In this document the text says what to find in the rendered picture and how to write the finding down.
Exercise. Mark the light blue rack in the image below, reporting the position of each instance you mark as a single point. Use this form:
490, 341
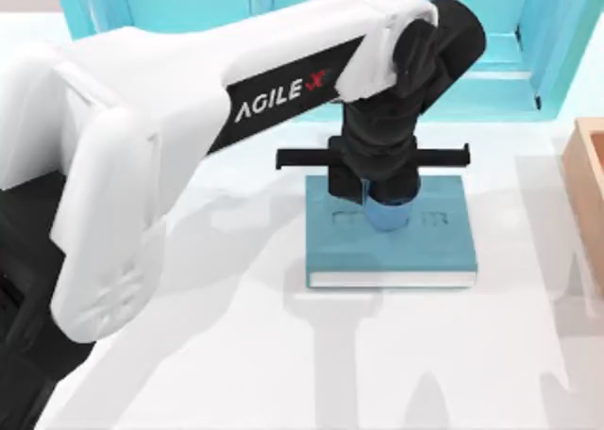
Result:
500, 86

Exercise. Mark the blue cup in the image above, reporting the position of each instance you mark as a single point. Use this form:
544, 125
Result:
389, 217

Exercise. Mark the salmon-coloured box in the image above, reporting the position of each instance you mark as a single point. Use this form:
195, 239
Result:
581, 175

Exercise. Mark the teal book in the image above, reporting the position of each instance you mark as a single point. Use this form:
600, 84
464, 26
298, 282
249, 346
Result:
377, 255

